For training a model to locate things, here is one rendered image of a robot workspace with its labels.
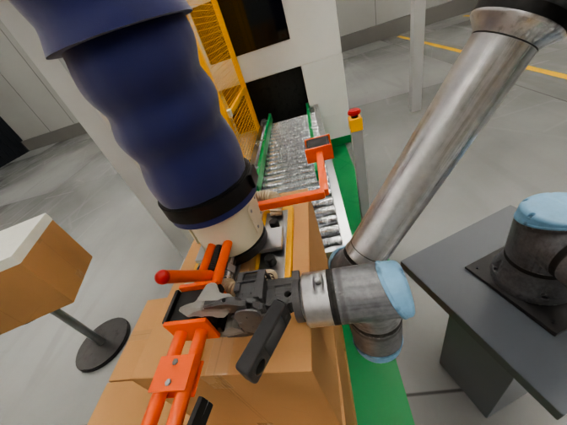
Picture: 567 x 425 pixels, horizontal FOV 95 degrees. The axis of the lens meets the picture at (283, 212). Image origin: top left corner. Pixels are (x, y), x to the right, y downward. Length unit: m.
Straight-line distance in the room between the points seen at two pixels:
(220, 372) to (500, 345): 0.70
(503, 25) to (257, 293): 0.50
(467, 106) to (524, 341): 0.67
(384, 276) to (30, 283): 1.75
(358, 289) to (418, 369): 1.28
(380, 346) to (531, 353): 0.51
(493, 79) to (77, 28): 0.55
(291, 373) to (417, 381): 1.15
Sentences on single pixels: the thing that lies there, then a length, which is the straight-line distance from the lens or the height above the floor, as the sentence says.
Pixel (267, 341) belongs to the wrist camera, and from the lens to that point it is 0.43.
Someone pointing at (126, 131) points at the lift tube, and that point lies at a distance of 0.52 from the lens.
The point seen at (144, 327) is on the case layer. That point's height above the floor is 0.54.
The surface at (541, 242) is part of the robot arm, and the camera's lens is 0.87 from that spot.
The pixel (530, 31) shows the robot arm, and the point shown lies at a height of 1.46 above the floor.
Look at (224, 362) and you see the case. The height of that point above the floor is 1.05.
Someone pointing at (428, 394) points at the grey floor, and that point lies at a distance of 1.64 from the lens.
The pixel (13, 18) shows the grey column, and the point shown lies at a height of 1.88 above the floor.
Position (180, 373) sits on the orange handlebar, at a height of 1.19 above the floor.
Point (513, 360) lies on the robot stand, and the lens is 0.93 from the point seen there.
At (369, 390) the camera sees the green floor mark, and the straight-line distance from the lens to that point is 1.63.
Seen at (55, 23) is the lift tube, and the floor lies 1.63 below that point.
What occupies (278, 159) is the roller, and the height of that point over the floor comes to 0.55.
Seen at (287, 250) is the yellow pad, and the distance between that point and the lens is 0.70.
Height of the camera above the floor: 1.56
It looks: 37 degrees down
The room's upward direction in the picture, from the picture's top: 20 degrees counter-clockwise
